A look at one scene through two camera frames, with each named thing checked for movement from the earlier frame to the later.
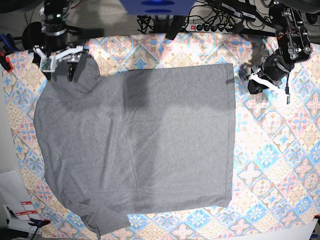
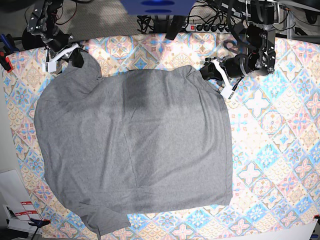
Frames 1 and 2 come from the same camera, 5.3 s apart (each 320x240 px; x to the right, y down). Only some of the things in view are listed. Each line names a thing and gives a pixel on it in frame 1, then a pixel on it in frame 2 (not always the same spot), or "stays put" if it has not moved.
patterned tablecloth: x=275 y=187 stays put
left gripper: x=274 y=68 to x=236 y=67
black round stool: x=32 y=35 stays put
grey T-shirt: x=138 y=140 stays put
